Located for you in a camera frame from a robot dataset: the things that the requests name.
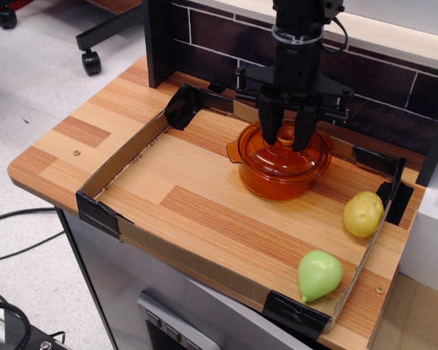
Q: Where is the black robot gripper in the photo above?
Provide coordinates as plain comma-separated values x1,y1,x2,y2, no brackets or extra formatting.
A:
236,27,354,152

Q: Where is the orange transparent pot lid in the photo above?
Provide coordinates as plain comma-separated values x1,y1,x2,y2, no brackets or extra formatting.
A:
233,121,334,182

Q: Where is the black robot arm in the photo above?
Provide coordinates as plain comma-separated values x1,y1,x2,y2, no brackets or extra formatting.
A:
236,1,354,152

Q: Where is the orange transparent plastic pot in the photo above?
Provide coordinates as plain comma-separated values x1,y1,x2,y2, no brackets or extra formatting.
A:
226,140,321,201

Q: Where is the dark brick backsplash panel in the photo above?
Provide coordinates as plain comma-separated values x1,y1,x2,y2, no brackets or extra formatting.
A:
143,1,438,186

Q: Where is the yellow plastic potato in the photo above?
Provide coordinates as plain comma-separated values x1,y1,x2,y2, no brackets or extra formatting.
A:
342,191,384,238

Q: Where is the green plastic pear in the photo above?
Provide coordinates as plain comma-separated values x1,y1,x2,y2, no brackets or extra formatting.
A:
298,250,343,303

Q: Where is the grey toy oven front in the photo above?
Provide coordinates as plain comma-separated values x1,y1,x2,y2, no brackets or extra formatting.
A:
137,291,223,350

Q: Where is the black chair base with casters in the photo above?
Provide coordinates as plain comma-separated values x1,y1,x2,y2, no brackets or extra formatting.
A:
0,0,145,77

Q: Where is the black floor cable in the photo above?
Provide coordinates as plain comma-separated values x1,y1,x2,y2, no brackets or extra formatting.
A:
0,206,66,265

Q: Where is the black braided cable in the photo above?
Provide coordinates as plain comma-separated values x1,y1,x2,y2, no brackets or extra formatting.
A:
0,287,66,350

